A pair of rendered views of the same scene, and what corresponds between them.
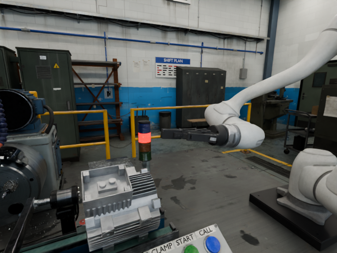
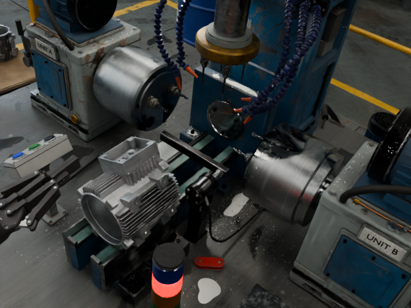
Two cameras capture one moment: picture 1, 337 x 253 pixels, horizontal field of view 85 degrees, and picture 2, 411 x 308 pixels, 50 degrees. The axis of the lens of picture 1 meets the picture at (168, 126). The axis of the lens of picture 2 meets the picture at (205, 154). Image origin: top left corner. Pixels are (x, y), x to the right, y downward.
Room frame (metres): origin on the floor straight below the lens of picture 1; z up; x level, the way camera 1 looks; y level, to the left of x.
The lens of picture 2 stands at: (1.27, -0.10, 1.90)
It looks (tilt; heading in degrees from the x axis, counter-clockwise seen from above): 42 degrees down; 149
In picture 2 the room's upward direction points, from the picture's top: 8 degrees clockwise
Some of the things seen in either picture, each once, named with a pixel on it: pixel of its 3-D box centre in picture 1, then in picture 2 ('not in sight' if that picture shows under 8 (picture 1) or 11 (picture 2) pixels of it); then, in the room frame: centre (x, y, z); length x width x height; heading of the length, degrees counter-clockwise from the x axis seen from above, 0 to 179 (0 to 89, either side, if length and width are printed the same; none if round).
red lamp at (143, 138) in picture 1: (144, 136); (167, 277); (0.85, 0.11, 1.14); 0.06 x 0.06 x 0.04
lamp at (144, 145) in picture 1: (144, 145); (166, 289); (0.85, 0.11, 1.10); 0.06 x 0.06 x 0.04
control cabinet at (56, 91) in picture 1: (53, 109); not in sight; (3.30, 2.06, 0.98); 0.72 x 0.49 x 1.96; 113
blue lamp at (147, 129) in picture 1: (144, 127); (168, 264); (0.85, 0.11, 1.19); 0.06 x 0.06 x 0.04
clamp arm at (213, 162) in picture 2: (21, 228); (192, 153); (0.41, 0.38, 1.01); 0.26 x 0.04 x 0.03; 26
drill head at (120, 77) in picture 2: not in sight; (128, 82); (0.02, 0.32, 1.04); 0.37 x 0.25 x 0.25; 26
